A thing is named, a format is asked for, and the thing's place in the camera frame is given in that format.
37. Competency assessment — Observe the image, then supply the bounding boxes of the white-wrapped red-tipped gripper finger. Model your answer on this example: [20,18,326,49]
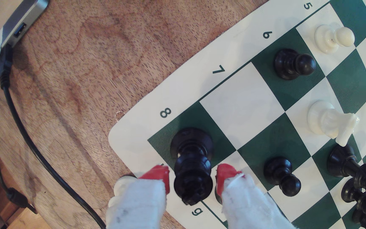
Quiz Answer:
[106,164,171,229]
[216,163,298,229]

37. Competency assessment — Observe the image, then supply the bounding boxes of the black chess king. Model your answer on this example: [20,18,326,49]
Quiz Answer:
[170,127,215,206]

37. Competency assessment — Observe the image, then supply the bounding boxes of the white chess piece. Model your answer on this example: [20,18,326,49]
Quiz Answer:
[113,176,138,205]

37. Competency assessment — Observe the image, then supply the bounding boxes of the black chess pawn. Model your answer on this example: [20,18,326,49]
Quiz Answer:
[273,48,317,81]
[263,156,302,197]

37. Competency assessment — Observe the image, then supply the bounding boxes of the green and white chess mat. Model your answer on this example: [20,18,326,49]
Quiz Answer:
[108,0,366,229]

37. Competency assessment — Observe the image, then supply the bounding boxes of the black chess queen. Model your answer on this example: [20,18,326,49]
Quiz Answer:
[327,145,366,198]

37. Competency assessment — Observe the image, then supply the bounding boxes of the white chess knight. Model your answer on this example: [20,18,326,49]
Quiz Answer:
[307,100,360,147]

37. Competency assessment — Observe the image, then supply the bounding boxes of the white chess pawn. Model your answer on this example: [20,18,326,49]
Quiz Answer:
[314,24,356,54]

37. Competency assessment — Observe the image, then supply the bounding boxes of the grey USB hub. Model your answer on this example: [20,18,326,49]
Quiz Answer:
[0,0,49,97]

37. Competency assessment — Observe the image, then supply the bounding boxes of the thick black USB cable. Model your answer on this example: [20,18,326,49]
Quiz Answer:
[0,44,107,229]

